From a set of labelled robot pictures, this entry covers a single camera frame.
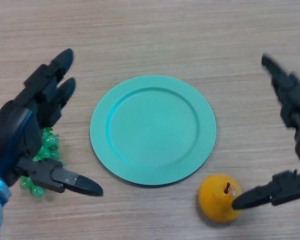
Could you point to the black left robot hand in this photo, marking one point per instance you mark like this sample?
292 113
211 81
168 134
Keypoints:
12 135

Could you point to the green grape bunch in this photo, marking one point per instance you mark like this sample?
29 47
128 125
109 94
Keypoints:
48 147

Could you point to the round green plate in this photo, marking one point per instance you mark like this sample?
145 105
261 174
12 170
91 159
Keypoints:
153 130

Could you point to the yellow pear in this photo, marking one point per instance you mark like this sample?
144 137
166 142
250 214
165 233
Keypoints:
213 200

